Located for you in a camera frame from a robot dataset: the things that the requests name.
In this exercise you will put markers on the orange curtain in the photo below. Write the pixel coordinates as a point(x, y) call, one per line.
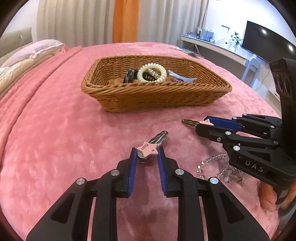
point(125, 21)

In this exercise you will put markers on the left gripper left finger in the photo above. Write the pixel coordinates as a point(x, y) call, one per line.
point(87, 209)

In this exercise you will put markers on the right hand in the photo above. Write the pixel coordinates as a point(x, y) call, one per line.
point(268, 197)

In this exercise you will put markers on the white desk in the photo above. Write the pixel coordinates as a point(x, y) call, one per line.
point(242, 59)

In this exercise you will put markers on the lilac pillow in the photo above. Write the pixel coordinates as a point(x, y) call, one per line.
point(30, 51)

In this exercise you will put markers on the light blue hair clip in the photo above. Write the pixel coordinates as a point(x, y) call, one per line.
point(178, 78)

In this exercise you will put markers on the beige headboard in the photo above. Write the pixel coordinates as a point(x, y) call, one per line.
point(14, 40)

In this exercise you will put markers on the light blue chair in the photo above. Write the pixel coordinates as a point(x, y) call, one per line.
point(253, 65)

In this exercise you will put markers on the items on bed corner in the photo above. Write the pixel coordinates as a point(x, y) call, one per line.
point(192, 54)

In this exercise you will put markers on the brown wicker basket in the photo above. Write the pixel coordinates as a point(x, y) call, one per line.
point(99, 84)

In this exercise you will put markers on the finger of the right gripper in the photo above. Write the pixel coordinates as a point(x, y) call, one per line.
point(229, 123)
point(215, 134)

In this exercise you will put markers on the black television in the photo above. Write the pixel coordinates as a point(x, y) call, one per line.
point(267, 44)

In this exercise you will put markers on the white desk lamp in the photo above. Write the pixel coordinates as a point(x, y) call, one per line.
point(225, 34)

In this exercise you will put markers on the white flower vase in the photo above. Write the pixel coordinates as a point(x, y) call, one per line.
point(236, 40)

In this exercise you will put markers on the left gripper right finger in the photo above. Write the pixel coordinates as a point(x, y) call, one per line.
point(207, 210)

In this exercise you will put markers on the beige quilt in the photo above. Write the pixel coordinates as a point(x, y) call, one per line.
point(11, 75)

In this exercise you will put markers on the pink bed blanket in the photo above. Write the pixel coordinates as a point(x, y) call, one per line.
point(52, 133)

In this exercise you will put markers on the beige curtains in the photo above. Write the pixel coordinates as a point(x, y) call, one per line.
point(89, 23)

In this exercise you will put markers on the pink star hair clip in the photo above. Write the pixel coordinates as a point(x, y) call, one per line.
point(150, 148)

